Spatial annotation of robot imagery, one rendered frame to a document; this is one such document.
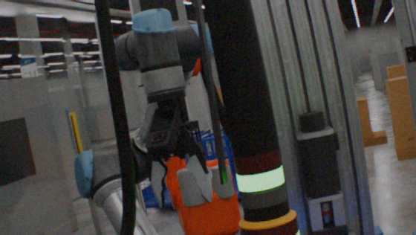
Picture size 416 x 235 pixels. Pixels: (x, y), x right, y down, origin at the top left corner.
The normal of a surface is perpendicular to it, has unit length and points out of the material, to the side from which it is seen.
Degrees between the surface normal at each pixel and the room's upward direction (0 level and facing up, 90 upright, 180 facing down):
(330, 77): 90
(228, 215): 90
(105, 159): 49
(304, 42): 90
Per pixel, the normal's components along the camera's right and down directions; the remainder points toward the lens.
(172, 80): 0.47, -0.04
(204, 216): 0.16, 0.02
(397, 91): -0.26, 0.11
